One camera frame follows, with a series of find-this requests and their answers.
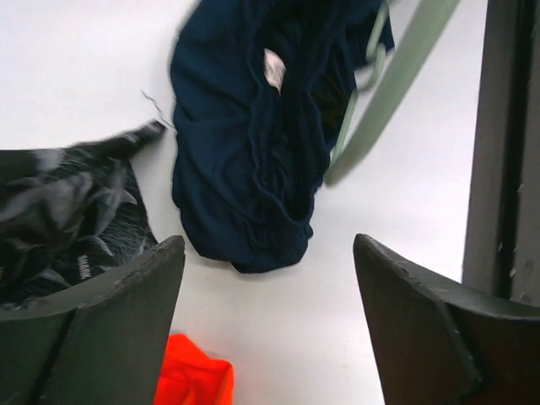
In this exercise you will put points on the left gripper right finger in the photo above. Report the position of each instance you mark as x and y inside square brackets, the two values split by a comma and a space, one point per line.
[437, 341]

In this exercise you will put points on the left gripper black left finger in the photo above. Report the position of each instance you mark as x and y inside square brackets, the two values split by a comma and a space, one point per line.
[99, 342]

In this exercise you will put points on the navy blue shorts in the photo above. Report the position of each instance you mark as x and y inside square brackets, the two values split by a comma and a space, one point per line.
[261, 89]

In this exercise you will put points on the mint green wavy hanger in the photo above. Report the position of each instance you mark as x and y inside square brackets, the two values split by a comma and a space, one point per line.
[372, 104]

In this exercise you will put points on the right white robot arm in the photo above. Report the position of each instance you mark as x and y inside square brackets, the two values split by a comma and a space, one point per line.
[501, 255]

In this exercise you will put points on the bright orange shorts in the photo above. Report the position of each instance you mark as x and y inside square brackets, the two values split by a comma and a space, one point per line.
[188, 376]

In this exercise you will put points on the dark camouflage shorts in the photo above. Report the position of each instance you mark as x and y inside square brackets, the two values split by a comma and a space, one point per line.
[70, 214]

